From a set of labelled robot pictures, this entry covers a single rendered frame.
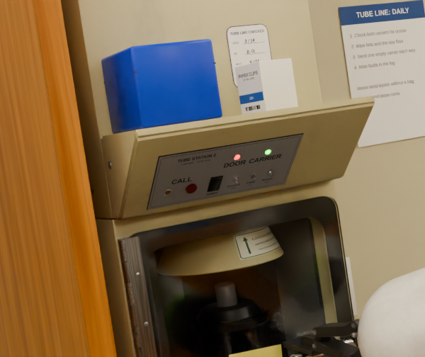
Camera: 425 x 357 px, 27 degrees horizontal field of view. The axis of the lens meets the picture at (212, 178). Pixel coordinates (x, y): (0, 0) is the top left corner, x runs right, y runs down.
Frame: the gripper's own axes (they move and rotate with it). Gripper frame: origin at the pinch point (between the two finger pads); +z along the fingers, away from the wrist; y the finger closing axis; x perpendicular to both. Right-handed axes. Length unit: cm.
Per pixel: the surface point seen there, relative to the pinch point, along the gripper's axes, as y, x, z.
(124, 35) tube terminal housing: 42.6, 16.0, 4.6
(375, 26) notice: 45, -55, 48
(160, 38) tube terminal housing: 41.8, 11.3, 4.6
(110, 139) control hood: 30.5, 21.1, 0.8
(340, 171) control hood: 21.9, -9.7, 1.2
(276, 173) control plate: 23.3, 0.8, -0.3
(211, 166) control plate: 25.6, 10.6, -2.6
